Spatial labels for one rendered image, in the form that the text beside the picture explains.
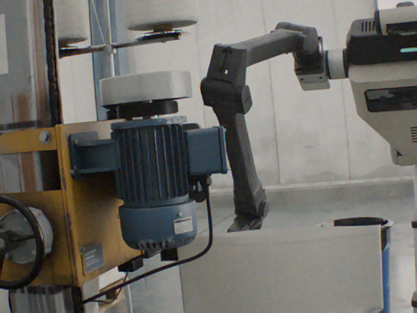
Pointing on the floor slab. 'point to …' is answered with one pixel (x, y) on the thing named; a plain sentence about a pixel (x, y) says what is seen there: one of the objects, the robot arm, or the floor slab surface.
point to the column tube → (32, 176)
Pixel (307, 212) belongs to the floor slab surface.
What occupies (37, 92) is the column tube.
